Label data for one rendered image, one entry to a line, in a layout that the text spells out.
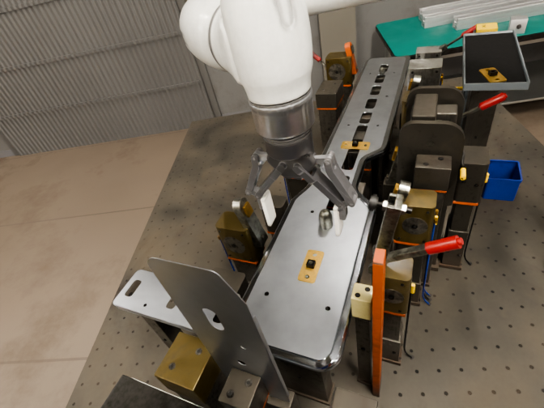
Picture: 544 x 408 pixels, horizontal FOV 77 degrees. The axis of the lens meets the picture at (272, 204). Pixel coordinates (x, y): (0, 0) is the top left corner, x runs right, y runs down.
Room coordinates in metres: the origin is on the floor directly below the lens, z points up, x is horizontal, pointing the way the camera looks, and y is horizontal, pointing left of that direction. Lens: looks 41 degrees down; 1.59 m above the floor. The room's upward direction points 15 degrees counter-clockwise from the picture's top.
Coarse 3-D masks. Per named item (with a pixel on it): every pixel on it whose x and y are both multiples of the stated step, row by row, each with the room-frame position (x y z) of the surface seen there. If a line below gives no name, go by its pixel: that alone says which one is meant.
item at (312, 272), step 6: (312, 252) 0.49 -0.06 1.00; (318, 252) 0.49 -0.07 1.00; (306, 258) 0.48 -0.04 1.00; (312, 258) 0.47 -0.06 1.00; (318, 258) 0.47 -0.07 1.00; (306, 264) 0.46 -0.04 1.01; (312, 264) 0.45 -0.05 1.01; (318, 264) 0.46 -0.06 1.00; (300, 270) 0.45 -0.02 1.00; (306, 270) 0.45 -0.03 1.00; (312, 270) 0.44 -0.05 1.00; (318, 270) 0.44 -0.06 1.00; (300, 276) 0.44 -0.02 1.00; (312, 276) 0.43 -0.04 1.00; (312, 282) 0.42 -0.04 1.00
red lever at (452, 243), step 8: (432, 240) 0.35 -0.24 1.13; (440, 240) 0.33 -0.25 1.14; (448, 240) 0.33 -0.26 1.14; (456, 240) 0.32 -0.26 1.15; (408, 248) 0.36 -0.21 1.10; (416, 248) 0.35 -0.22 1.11; (424, 248) 0.34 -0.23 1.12; (432, 248) 0.33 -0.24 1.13; (440, 248) 0.33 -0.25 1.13; (448, 248) 0.32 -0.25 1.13; (456, 248) 0.31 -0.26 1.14; (392, 256) 0.37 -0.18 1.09; (400, 256) 0.36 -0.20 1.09; (408, 256) 0.35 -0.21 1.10; (416, 256) 0.35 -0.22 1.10
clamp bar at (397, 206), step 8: (376, 200) 0.38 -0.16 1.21; (384, 200) 0.38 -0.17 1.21; (392, 200) 0.38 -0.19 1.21; (400, 200) 0.37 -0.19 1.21; (368, 208) 0.38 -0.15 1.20; (384, 208) 0.37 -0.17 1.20; (392, 208) 0.36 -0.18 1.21; (400, 208) 0.36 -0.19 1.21; (408, 208) 0.36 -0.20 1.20; (384, 216) 0.37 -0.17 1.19; (392, 216) 0.36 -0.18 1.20; (384, 224) 0.36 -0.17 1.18; (392, 224) 0.36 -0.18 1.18; (384, 232) 0.36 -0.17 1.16; (392, 232) 0.36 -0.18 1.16; (384, 240) 0.36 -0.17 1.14; (384, 248) 0.36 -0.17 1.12
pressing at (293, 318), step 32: (384, 64) 1.39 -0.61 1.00; (352, 96) 1.17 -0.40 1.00; (384, 96) 1.11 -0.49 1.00; (352, 128) 0.96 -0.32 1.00; (384, 128) 0.91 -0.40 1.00; (320, 192) 0.69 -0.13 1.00; (288, 224) 0.60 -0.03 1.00; (352, 224) 0.54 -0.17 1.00; (288, 256) 0.50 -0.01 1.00; (352, 256) 0.46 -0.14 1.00; (256, 288) 0.44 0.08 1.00; (288, 288) 0.42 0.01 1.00; (320, 288) 0.40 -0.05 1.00; (352, 288) 0.38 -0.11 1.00; (288, 320) 0.35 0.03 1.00; (320, 320) 0.33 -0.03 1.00; (288, 352) 0.29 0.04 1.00; (320, 352) 0.27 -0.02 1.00
